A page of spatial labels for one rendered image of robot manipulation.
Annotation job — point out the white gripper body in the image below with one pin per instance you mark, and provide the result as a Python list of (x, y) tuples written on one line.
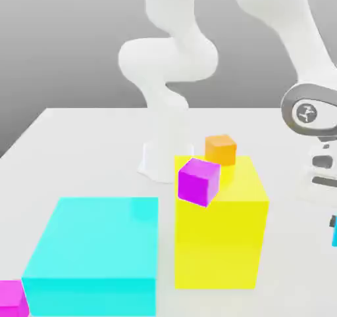
[(325, 181)]

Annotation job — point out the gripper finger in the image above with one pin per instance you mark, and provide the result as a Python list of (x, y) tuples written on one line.
[(333, 221)]

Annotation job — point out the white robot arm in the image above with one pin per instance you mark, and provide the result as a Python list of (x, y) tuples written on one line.
[(168, 59)]

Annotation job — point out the small blue cube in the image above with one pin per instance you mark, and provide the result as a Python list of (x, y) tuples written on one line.
[(335, 236)]

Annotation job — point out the small orange cube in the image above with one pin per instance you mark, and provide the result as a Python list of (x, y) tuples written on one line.
[(219, 151)]

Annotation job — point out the small purple cube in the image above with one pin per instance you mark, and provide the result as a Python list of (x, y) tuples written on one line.
[(197, 184)]

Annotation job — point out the small magenta cube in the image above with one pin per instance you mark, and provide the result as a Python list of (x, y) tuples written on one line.
[(11, 300)]

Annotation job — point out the large yellow box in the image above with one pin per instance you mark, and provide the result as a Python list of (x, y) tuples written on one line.
[(221, 243)]

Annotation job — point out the large cyan box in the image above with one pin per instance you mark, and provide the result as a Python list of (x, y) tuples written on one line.
[(94, 243)]

